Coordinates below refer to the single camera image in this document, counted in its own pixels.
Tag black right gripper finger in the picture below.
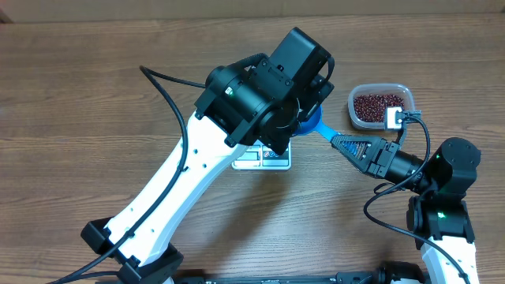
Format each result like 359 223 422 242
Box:
343 152 375 174
330 135 383 154

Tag blue plastic scoop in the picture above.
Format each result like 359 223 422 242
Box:
292 106 344 143

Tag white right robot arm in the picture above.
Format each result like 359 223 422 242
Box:
331 136 481 283

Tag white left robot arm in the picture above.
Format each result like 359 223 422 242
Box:
80 28 335 283

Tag white digital kitchen scale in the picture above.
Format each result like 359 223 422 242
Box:
231 141 292 170

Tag red adzuki beans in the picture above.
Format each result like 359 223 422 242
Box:
353 94 404 122

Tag clear plastic bean container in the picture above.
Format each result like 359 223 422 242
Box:
347 83 416 130

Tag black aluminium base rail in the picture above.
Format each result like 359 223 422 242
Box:
169 260 431 284

